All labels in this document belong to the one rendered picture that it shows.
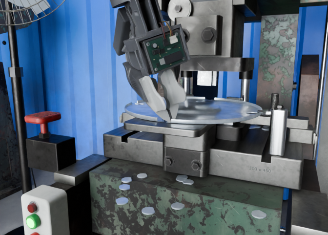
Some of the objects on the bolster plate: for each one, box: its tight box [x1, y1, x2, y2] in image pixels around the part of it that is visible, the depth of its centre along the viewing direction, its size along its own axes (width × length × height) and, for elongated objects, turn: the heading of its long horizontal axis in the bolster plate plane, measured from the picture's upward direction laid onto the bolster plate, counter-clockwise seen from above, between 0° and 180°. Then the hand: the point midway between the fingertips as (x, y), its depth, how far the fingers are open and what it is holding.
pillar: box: [241, 79, 250, 102], centre depth 75 cm, size 2×2×14 cm
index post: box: [268, 105, 288, 156], centre depth 55 cm, size 3×3×10 cm
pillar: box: [183, 78, 190, 94], centre depth 82 cm, size 2×2×14 cm
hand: (167, 114), depth 49 cm, fingers closed
